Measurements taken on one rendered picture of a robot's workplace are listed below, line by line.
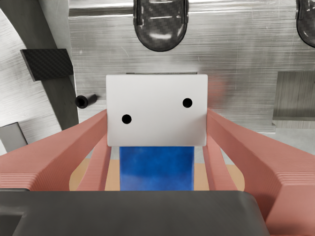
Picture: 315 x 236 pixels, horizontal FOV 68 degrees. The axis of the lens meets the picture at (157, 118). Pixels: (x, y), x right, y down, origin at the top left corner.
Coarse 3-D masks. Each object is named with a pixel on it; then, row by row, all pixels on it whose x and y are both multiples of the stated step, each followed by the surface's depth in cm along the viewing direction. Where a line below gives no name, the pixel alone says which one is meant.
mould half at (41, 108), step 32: (0, 0) 20; (32, 0) 25; (0, 32) 21; (32, 32) 23; (0, 64) 22; (0, 96) 23; (32, 96) 23; (64, 96) 26; (32, 128) 24; (64, 128) 24
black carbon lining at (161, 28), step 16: (144, 0) 17; (160, 0) 17; (176, 0) 16; (304, 0) 15; (144, 16) 17; (160, 16) 17; (176, 16) 16; (304, 16) 15; (144, 32) 17; (160, 32) 17; (176, 32) 17; (304, 32) 15; (160, 48) 17
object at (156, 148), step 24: (120, 96) 11; (144, 96) 11; (168, 96) 11; (192, 96) 11; (120, 120) 12; (144, 120) 12; (168, 120) 12; (192, 120) 12; (120, 144) 12; (144, 144) 12; (168, 144) 12; (192, 144) 12; (120, 168) 13; (144, 168) 13; (168, 168) 13; (192, 168) 13
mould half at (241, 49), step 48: (96, 0) 17; (192, 0) 16; (240, 0) 16; (288, 0) 15; (96, 48) 17; (144, 48) 17; (192, 48) 16; (240, 48) 16; (288, 48) 16; (240, 96) 17
